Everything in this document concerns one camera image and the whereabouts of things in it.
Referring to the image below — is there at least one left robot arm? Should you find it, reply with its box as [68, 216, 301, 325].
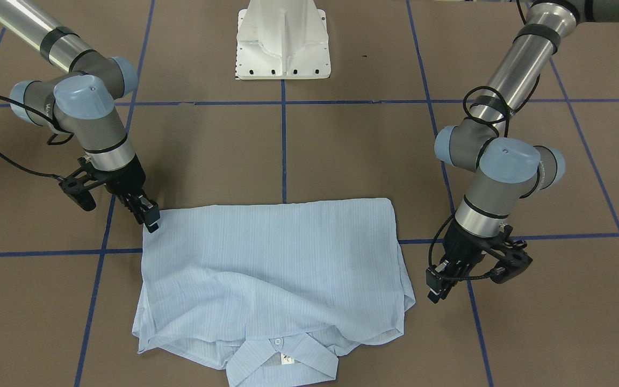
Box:
[427, 1, 619, 303]

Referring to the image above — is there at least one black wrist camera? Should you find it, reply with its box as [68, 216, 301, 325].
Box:
[484, 224, 532, 284]
[59, 156, 110, 211]

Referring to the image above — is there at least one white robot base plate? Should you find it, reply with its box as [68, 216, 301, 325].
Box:
[234, 1, 332, 80]

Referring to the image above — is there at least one light blue button-up shirt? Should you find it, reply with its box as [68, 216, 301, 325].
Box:
[132, 198, 415, 386]

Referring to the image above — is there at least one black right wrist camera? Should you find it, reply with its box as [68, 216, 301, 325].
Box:
[59, 156, 110, 211]

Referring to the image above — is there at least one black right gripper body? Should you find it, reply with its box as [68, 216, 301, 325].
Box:
[105, 159, 148, 213]

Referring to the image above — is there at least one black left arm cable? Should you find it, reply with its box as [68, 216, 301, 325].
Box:
[427, 85, 512, 281]

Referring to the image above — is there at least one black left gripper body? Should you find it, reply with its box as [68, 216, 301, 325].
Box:
[441, 220, 498, 280]

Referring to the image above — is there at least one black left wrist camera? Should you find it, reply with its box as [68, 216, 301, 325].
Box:
[484, 224, 532, 284]

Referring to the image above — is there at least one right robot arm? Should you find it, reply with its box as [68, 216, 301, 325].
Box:
[0, 1, 160, 232]

